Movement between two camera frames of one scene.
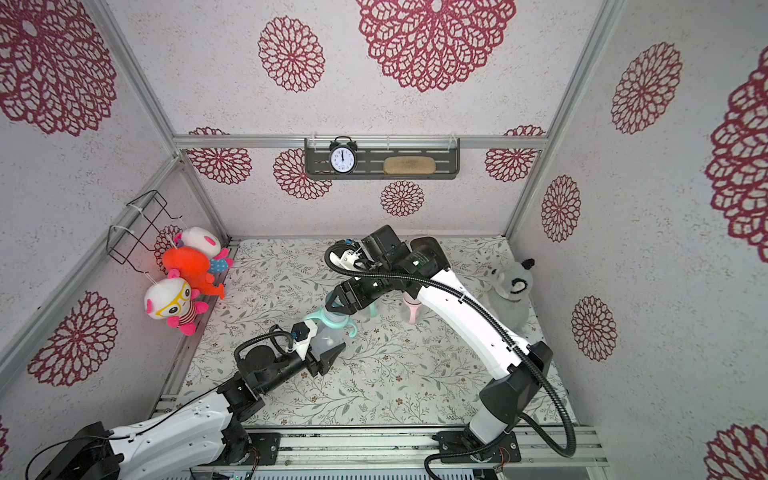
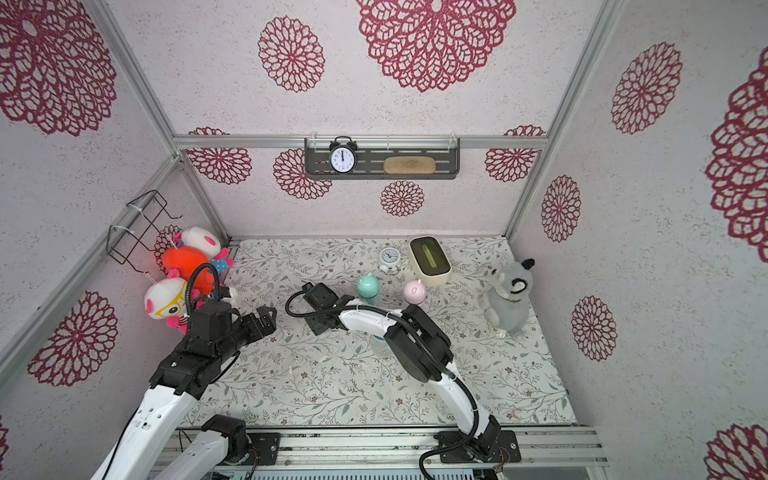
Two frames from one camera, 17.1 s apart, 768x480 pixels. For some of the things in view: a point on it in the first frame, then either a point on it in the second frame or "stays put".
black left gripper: (324, 364) → (257, 331)
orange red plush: (194, 268) stays put
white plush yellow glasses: (174, 300) stays put
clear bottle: (327, 338) → (380, 347)
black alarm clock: (343, 155) stays put
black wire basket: (137, 218) stays put
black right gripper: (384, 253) → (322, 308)
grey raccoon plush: (509, 296) stays put
